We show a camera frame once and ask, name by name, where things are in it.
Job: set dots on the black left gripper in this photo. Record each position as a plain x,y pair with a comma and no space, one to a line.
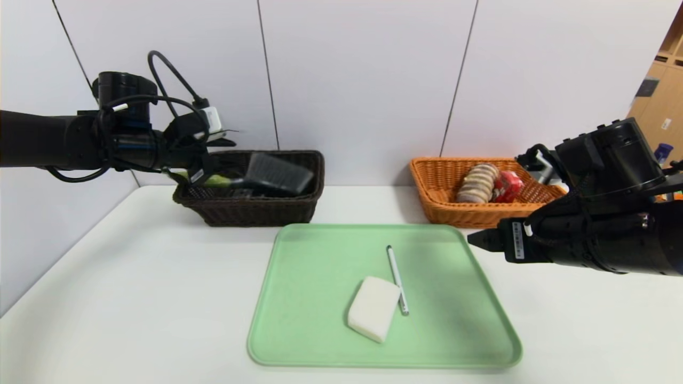
198,175

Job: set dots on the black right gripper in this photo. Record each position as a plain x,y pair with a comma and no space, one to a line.
517,239

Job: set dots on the red-wrapped cookie pack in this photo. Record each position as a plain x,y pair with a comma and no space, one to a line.
508,185

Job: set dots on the white pen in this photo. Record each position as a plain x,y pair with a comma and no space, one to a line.
397,282

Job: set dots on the white sponge block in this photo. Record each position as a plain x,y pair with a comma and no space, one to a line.
373,309

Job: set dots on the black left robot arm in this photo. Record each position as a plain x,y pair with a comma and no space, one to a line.
53,141

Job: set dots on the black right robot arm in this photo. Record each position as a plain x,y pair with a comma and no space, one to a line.
613,213

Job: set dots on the orange wicker basket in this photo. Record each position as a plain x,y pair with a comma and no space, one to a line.
443,208

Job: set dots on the dark brown wicker basket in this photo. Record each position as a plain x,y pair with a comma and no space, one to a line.
256,210

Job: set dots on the light green plastic tray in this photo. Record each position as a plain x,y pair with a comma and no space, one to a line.
320,320

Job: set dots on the grey box on cabinet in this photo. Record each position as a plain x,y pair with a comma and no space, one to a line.
646,88

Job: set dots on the wooden cabinet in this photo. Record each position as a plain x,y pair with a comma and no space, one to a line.
661,96

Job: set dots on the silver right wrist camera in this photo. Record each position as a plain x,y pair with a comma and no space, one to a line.
541,165

